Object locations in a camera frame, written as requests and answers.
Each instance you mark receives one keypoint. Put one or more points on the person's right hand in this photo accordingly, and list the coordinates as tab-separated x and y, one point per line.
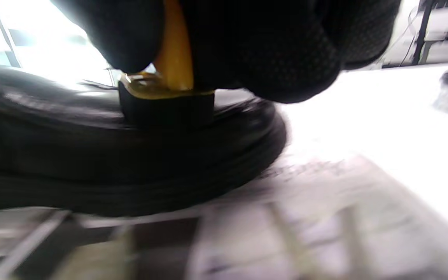
266	46

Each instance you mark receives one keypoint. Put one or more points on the yellow sponge applicator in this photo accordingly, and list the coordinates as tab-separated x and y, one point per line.
169	105

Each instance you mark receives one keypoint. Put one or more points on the printed newspaper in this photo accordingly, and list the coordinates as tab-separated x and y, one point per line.
305	225

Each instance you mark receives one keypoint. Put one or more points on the black leather shoe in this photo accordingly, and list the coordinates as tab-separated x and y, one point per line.
91	155

